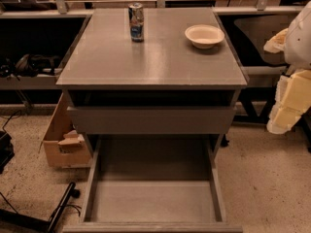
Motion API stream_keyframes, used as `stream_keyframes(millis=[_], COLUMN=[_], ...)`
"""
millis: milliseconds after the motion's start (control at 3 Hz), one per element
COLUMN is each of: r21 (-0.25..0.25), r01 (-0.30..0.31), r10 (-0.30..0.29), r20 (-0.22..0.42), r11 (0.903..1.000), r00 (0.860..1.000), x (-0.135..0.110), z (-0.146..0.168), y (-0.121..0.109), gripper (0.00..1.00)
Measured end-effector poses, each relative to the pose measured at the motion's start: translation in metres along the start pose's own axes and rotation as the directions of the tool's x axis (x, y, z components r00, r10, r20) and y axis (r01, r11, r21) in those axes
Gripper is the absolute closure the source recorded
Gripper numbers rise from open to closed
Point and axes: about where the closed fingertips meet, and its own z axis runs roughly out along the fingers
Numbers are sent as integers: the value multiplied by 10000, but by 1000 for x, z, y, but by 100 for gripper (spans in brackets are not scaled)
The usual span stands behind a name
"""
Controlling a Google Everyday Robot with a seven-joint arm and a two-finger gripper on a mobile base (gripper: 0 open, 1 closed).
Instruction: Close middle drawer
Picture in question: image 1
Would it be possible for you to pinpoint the blue soda can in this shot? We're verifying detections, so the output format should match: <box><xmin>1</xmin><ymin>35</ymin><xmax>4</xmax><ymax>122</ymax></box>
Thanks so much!
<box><xmin>128</xmin><ymin>2</ymin><xmax>144</xmax><ymax>42</ymax></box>

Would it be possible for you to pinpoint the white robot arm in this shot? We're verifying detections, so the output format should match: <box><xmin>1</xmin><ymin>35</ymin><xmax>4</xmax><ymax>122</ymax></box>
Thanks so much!
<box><xmin>263</xmin><ymin>2</ymin><xmax>311</xmax><ymax>134</ymax></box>

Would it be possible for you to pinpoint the white paper bowl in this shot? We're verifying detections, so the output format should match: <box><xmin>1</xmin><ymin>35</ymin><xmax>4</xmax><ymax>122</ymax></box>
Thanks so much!
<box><xmin>185</xmin><ymin>24</ymin><xmax>225</xmax><ymax>50</ymax></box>

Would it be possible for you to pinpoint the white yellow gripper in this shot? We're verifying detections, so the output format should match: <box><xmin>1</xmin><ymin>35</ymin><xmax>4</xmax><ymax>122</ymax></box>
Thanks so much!
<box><xmin>263</xmin><ymin>29</ymin><xmax>311</xmax><ymax>134</ymax></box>

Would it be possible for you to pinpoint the black headset on shelf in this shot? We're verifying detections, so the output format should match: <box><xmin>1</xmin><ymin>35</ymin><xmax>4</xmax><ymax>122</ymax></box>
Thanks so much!
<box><xmin>0</xmin><ymin>54</ymin><xmax>61</xmax><ymax>78</ymax></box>

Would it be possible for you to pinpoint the grey top drawer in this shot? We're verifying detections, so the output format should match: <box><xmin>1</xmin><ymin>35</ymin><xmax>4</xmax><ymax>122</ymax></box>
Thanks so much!
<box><xmin>67</xmin><ymin>107</ymin><xmax>235</xmax><ymax>135</ymax></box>

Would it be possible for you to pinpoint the black floor cable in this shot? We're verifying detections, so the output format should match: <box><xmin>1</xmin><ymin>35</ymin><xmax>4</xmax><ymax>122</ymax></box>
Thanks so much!
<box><xmin>1</xmin><ymin>110</ymin><xmax>23</xmax><ymax>133</ymax></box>

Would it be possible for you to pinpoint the black device on floor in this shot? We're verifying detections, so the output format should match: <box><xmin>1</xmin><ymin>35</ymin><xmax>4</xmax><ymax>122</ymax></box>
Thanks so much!
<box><xmin>0</xmin><ymin>131</ymin><xmax>15</xmax><ymax>174</ymax></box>

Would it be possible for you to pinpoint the cardboard box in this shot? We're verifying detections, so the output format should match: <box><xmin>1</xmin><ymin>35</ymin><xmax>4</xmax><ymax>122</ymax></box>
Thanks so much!
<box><xmin>43</xmin><ymin>95</ymin><xmax>92</xmax><ymax>168</ymax></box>

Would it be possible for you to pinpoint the black chair base leg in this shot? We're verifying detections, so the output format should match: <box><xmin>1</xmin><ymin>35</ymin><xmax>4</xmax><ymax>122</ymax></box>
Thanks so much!
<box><xmin>0</xmin><ymin>182</ymin><xmax>82</xmax><ymax>233</ymax></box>

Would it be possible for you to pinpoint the grey drawer cabinet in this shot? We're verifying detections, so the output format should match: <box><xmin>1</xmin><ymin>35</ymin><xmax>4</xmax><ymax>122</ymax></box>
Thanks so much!
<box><xmin>57</xmin><ymin>8</ymin><xmax>247</xmax><ymax>150</ymax></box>

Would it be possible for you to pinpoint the dark office chair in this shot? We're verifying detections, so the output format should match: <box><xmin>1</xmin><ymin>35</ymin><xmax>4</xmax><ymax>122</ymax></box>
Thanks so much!
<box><xmin>233</xmin><ymin>15</ymin><xmax>294</xmax><ymax>66</ymax></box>

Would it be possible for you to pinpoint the grey drawer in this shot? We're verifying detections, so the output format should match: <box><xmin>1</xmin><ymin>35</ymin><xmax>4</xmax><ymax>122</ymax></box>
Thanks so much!
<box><xmin>63</xmin><ymin>136</ymin><xmax>243</xmax><ymax>233</ymax></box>
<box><xmin>67</xmin><ymin>107</ymin><xmax>235</xmax><ymax>135</ymax></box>

